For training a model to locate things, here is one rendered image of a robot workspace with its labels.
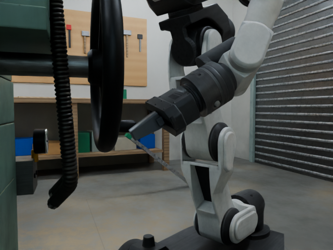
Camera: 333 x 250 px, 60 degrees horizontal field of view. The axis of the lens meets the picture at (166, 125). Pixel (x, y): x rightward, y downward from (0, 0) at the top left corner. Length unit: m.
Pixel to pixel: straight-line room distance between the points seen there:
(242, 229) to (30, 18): 1.02
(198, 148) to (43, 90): 2.96
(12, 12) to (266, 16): 0.48
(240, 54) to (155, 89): 3.52
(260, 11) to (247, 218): 0.81
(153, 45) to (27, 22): 3.74
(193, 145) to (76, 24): 3.08
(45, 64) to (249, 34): 0.37
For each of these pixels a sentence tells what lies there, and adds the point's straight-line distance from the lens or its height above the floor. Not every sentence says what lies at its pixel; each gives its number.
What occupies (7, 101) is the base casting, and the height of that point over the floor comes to 0.75.
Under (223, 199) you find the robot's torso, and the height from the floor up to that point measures 0.40.
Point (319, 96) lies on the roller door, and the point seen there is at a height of 0.87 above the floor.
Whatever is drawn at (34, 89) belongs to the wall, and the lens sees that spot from 3.79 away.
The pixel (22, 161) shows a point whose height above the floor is 0.62.
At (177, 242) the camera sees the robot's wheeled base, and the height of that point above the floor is 0.17.
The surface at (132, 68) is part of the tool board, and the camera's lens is 3.95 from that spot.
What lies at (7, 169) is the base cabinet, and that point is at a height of 0.62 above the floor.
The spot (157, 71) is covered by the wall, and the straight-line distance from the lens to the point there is 4.09.
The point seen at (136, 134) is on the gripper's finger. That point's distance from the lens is 0.52.
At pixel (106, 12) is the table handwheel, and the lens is 0.40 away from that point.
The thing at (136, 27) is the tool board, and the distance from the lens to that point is 4.08.
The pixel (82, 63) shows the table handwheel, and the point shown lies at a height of 0.81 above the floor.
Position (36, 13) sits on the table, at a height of 0.86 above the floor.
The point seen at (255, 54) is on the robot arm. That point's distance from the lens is 0.58.
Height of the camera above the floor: 0.74
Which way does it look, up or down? 3 degrees down
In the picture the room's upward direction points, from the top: straight up
